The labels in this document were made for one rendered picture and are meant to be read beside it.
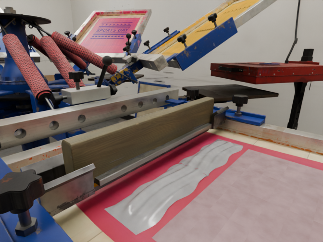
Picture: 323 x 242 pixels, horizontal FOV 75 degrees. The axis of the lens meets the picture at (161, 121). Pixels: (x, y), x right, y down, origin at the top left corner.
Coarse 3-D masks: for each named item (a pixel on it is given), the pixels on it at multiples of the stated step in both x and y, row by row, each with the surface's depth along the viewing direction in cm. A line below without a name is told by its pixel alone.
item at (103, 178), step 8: (200, 128) 53; (208, 128) 55; (184, 136) 48; (192, 136) 49; (168, 144) 44; (176, 144) 45; (152, 152) 40; (160, 152) 41; (136, 160) 37; (144, 160) 38; (120, 168) 35; (128, 168) 35; (104, 176) 32; (112, 176) 33
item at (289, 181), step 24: (192, 144) 53; (240, 144) 53; (216, 168) 42; (240, 168) 42; (264, 168) 42; (288, 168) 42; (312, 168) 42; (264, 192) 35; (288, 192) 35; (312, 192) 35; (312, 216) 30
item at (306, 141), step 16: (224, 128) 63; (240, 128) 60; (256, 128) 57; (272, 128) 55; (288, 128) 55; (48, 144) 44; (288, 144) 52; (304, 144) 50; (320, 144) 48; (16, 160) 38; (32, 160) 39
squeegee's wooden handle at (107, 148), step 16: (160, 112) 43; (176, 112) 45; (192, 112) 50; (208, 112) 56; (112, 128) 34; (128, 128) 35; (144, 128) 38; (160, 128) 42; (176, 128) 46; (192, 128) 51; (64, 144) 29; (80, 144) 29; (96, 144) 31; (112, 144) 33; (128, 144) 36; (144, 144) 39; (160, 144) 43; (64, 160) 30; (80, 160) 29; (96, 160) 31; (112, 160) 34; (128, 160) 37; (96, 176) 32
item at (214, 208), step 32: (160, 160) 45; (96, 192) 35; (128, 192) 35; (192, 192) 35; (224, 192) 35; (96, 224) 28; (160, 224) 28; (192, 224) 28; (224, 224) 28; (256, 224) 29; (288, 224) 29; (320, 224) 29
